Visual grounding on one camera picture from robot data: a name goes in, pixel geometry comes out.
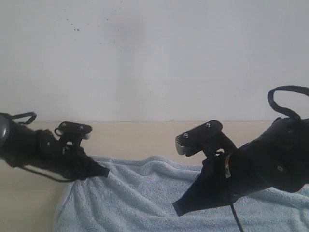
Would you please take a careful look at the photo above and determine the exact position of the light blue terry towel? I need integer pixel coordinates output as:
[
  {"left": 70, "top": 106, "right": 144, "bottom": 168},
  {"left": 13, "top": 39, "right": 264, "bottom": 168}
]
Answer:
[{"left": 52, "top": 156, "right": 309, "bottom": 232}]

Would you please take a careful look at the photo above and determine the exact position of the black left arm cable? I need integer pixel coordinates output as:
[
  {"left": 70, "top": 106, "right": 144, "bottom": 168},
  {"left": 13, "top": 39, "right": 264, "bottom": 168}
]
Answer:
[{"left": 4, "top": 111, "right": 75, "bottom": 182}]

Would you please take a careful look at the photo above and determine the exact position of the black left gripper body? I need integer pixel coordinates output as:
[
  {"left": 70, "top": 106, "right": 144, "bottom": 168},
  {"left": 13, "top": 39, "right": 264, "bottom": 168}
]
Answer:
[{"left": 58, "top": 145, "right": 91, "bottom": 180}]

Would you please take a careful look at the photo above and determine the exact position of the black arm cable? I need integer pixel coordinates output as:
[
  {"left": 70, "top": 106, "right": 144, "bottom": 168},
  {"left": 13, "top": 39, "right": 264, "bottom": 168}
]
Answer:
[
  {"left": 267, "top": 85, "right": 309, "bottom": 121},
  {"left": 4, "top": 111, "right": 75, "bottom": 182}
]

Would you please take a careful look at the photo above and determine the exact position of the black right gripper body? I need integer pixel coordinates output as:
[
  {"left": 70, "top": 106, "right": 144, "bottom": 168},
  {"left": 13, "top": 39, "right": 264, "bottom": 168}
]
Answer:
[{"left": 198, "top": 152, "right": 233, "bottom": 205}]

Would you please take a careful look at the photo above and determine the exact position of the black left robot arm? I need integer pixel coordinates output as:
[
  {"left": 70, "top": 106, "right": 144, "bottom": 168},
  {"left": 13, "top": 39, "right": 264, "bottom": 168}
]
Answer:
[{"left": 0, "top": 112, "right": 109, "bottom": 182}]

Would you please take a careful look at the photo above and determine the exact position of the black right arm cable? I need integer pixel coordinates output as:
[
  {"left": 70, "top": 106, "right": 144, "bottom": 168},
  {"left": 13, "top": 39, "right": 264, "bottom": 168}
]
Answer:
[{"left": 267, "top": 85, "right": 309, "bottom": 121}]

